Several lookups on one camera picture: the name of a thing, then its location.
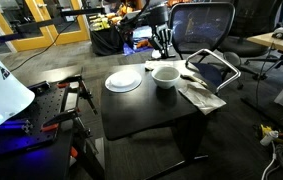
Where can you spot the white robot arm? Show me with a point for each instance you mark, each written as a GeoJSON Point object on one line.
{"type": "Point", "coordinates": [4, 90]}

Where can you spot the large flat beige cloth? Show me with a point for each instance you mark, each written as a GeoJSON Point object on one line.
{"type": "Point", "coordinates": [159, 64]}

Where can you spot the black mount bar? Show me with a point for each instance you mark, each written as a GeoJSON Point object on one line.
{"type": "Point", "coordinates": [81, 12]}

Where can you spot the white bowl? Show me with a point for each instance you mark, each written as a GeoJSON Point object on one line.
{"type": "Point", "coordinates": [165, 83]}

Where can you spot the yellow framed glass door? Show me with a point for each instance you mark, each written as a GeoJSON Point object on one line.
{"type": "Point", "coordinates": [46, 30]}

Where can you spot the blue mesh office chair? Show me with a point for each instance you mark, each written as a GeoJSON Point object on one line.
{"type": "Point", "coordinates": [201, 30]}

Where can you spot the small crumpled beige cloth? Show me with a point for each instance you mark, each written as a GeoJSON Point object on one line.
{"type": "Point", "coordinates": [202, 98]}

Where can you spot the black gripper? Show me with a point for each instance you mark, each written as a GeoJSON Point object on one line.
{"type": "Point", "coordinates": [162, 30]}

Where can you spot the white plug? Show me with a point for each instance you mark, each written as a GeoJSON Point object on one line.
{"type": "Point", "coordinates": [268, 138]}

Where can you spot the black orange bar clamp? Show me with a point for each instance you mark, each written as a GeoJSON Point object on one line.
{"type": "Point", "coordinates": [73, 152]}
{"type": "Point", "coordinates": [62, 85]}
{"type": "Point", "coordinates": [49, 127]}

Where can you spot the white round plate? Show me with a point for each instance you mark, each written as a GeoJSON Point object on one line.
{"type": "Point", "coordinates": [122, 81]}

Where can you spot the black table pedestal leg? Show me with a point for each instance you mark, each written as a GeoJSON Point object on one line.
{"type": "Point", "coordinates": [189, 133]}

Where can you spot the grey desk device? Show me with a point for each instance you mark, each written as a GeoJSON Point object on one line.
{"type": "Point", "coordinates": [281, 33]}

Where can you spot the black perforated breadboard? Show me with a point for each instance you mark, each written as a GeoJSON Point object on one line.
{"type": "Point", "coordinates": [44, 106]}

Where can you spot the light wooden desk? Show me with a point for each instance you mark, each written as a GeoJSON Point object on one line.
{"type": "Point", "coordinates": [281, 43]}

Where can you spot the black office chair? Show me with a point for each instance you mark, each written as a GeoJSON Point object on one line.
{"type": "Point", "coordinates": [254, 23]}

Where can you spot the black draped table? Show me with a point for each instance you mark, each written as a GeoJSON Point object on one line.
{"type": "Point", "coordinates": [106, 41]}

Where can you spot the yellow plug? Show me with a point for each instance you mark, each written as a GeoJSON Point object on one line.
{"type": "Point", "coordinates": [267, 128]}

